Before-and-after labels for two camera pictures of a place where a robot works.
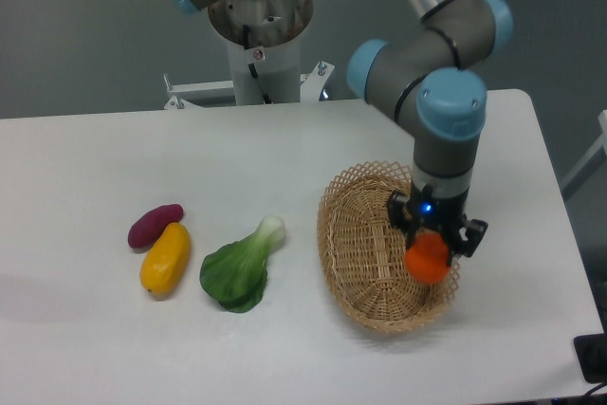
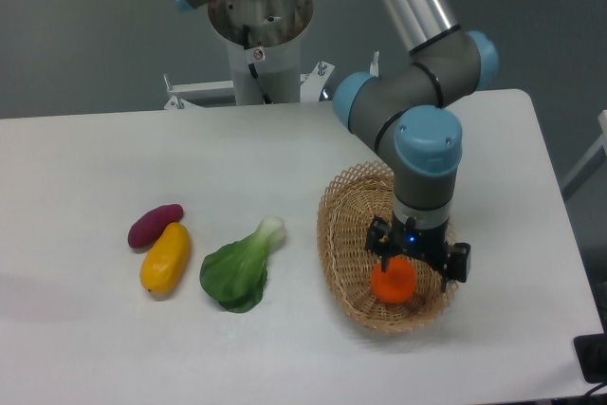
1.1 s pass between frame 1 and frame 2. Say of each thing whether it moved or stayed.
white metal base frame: stayed
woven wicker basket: stayed
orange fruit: moved
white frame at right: stayed
